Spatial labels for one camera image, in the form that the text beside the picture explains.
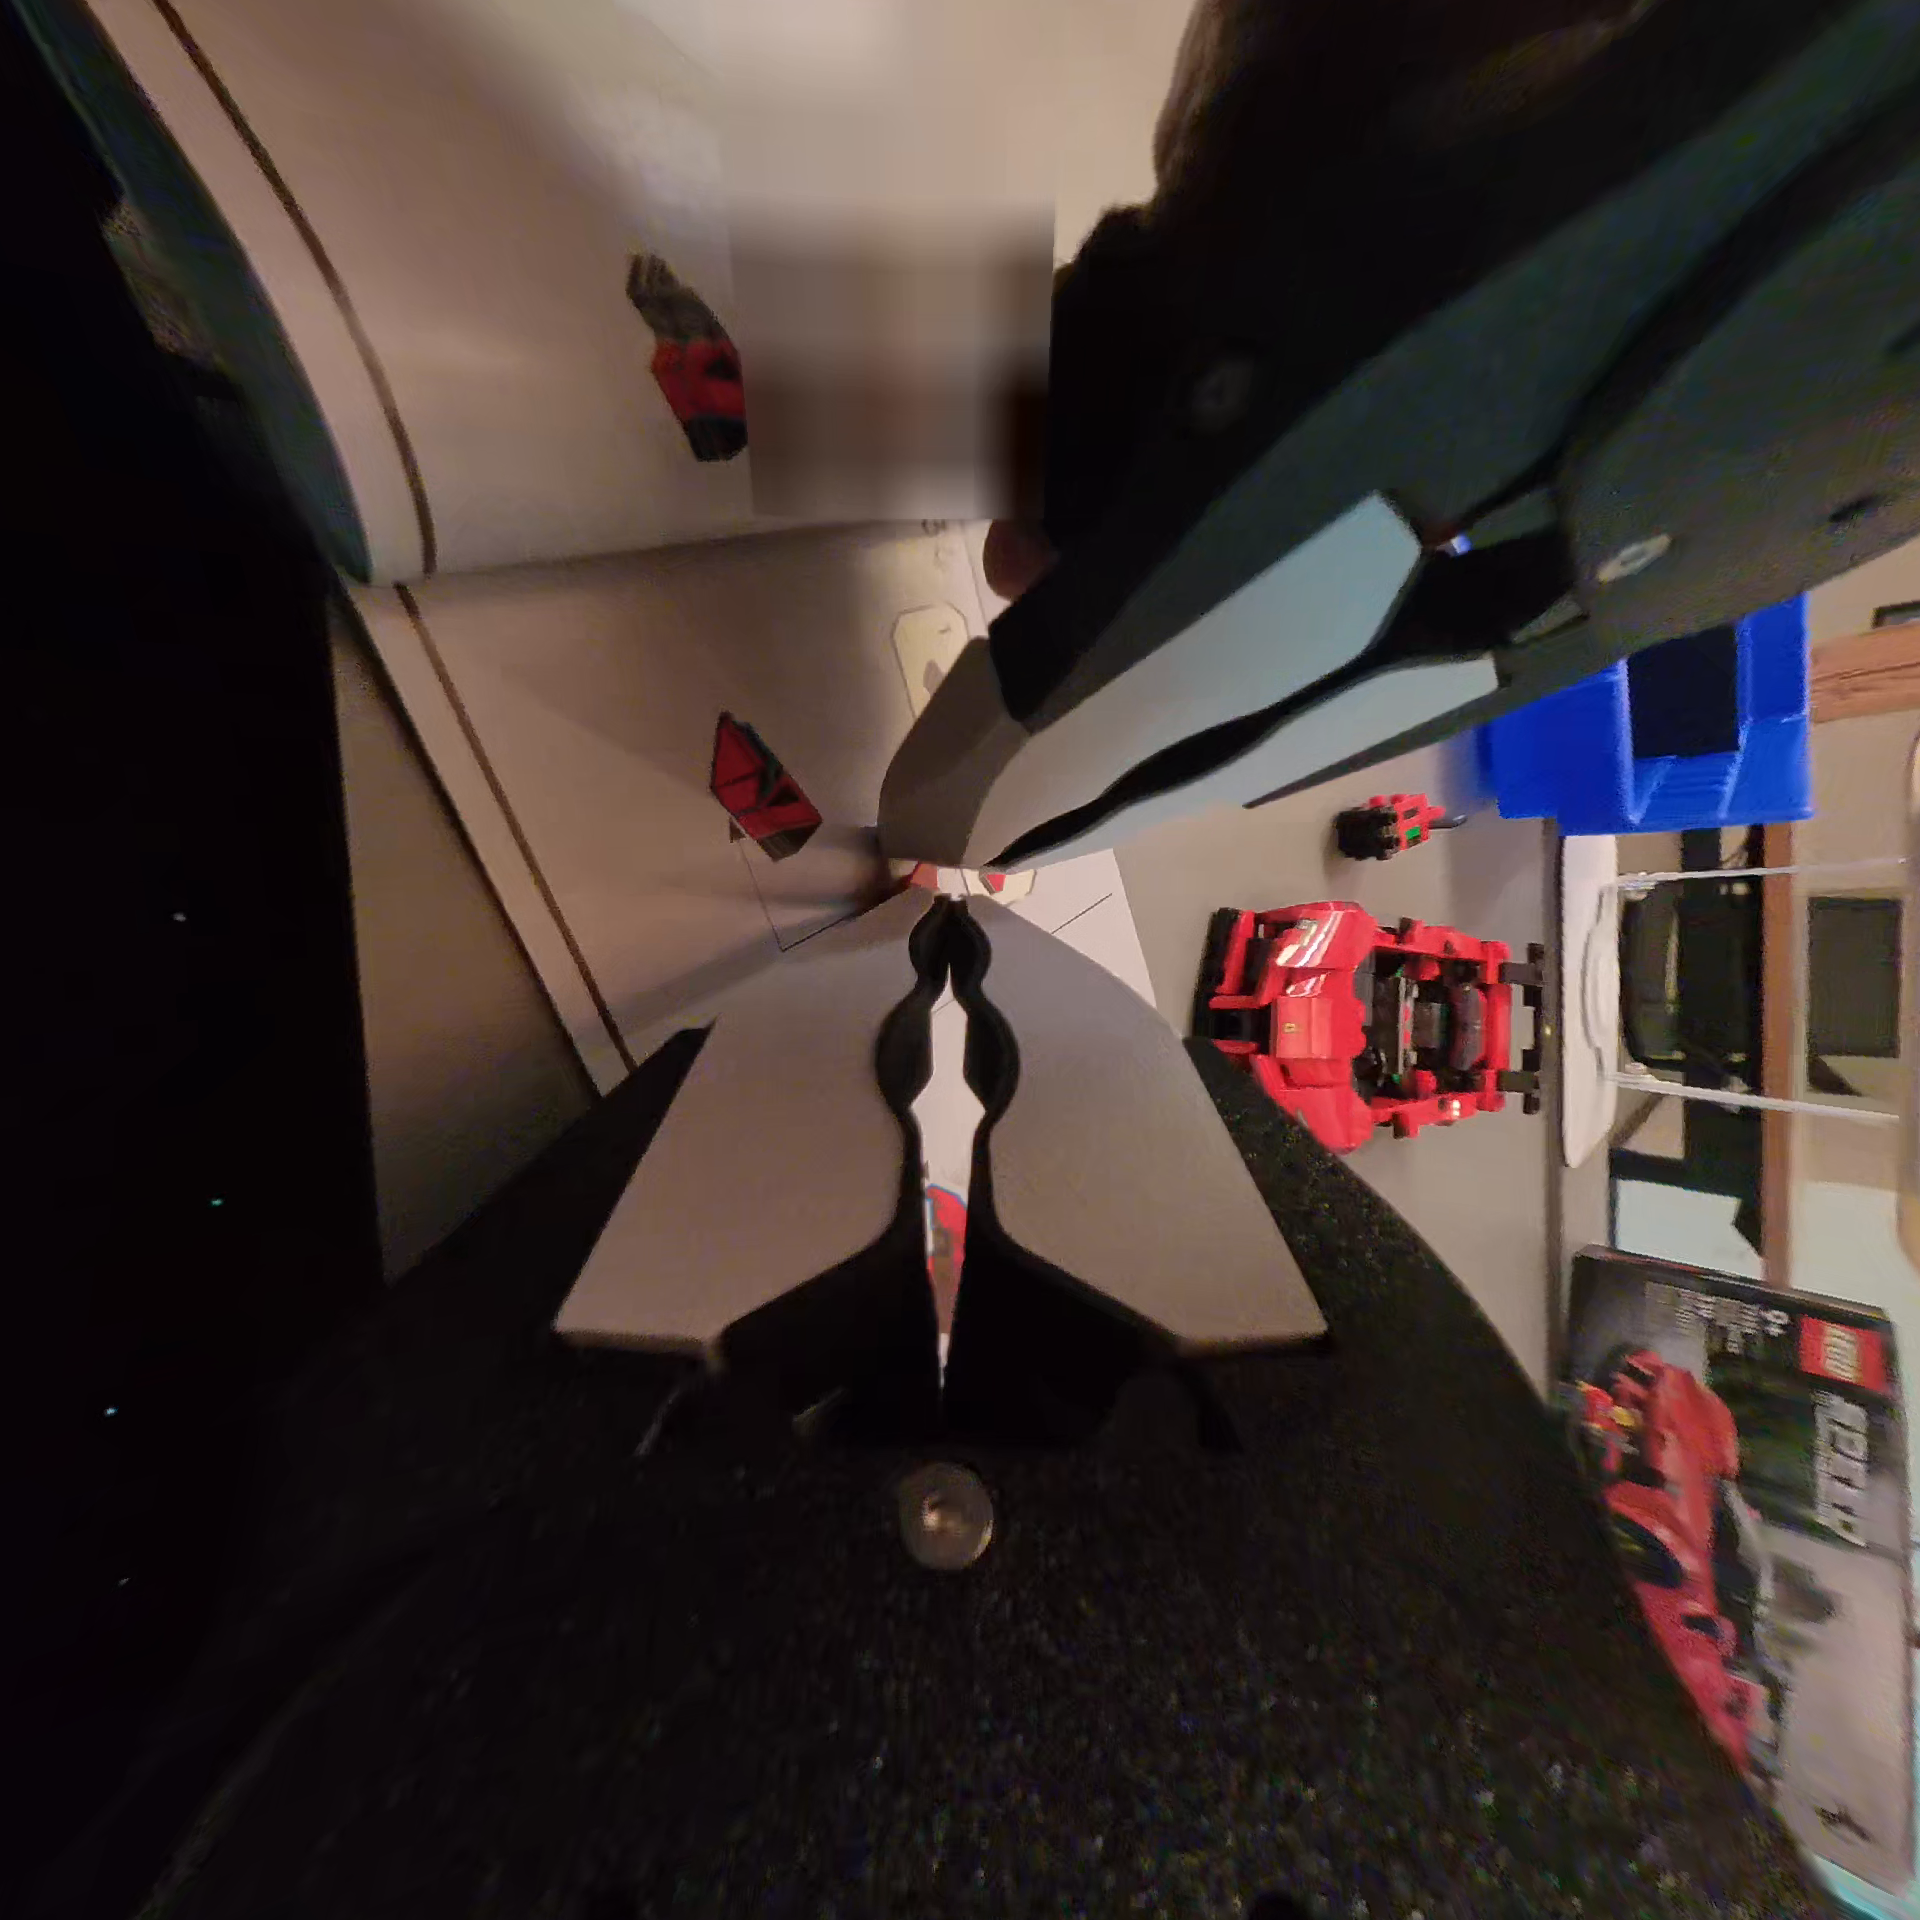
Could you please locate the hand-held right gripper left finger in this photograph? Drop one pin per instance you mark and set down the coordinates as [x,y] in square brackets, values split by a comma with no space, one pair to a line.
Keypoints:
[734,1187]

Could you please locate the red lego car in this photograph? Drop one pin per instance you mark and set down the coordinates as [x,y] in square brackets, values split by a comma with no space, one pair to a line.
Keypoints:
[1367,1021]

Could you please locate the white stand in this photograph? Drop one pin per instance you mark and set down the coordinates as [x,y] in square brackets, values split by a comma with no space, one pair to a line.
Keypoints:
[1592,1021]

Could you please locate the lego instruction booklet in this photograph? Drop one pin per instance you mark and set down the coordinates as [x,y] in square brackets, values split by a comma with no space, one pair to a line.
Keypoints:
[542,602]

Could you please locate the blue plastic bin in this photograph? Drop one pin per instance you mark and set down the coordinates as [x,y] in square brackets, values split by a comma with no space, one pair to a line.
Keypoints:
[1634,754]

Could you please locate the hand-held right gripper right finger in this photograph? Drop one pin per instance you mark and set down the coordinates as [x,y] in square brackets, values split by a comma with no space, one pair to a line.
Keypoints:
[1154,1187]

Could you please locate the red black green lego assembly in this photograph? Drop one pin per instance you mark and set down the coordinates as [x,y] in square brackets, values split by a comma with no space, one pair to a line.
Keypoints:
[1387,827]

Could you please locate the person's left hand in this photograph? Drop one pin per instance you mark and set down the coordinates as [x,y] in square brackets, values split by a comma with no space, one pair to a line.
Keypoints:
[1019,559]

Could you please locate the lego set box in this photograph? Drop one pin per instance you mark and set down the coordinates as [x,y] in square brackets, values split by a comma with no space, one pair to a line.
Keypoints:
[1754,1562]

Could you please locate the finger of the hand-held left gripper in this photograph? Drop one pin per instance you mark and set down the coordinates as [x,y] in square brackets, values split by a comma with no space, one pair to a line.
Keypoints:
[993,754]
[1232,602]

